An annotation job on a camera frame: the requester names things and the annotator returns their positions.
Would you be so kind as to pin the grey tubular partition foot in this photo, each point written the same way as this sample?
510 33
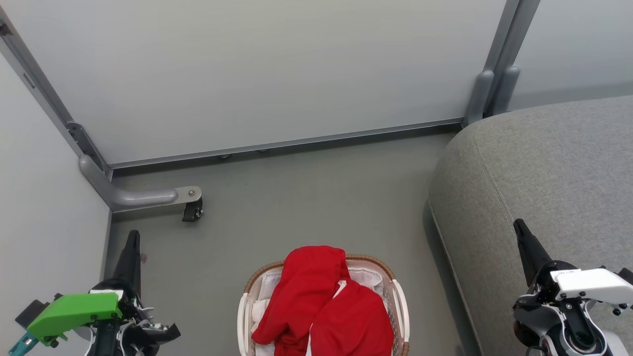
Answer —
133 198

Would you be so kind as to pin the grey fabric sofa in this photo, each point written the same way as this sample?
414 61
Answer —
544 173

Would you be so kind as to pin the grey partition bottom rail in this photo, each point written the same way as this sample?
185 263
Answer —
296 143

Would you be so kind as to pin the grey double partition post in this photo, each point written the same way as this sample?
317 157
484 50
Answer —
499 74

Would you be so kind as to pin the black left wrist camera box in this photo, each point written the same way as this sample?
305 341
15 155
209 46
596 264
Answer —
30 311

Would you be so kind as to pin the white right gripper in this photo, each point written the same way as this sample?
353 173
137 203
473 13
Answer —
593 284

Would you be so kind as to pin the grey partition corner post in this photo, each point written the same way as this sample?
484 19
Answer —
44 94

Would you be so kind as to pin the black caster wheel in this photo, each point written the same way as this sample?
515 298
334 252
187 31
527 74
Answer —
192 211

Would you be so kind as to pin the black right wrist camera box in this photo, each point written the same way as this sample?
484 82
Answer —
627 275

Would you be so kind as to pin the plain red garment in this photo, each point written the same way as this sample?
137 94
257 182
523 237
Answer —
301 287

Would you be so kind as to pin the red garment with white trim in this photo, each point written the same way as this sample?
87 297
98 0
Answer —
356 321

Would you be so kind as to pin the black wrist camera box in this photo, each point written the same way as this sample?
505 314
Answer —
627 275
30 311

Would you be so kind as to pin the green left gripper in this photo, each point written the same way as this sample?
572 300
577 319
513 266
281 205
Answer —
74 311

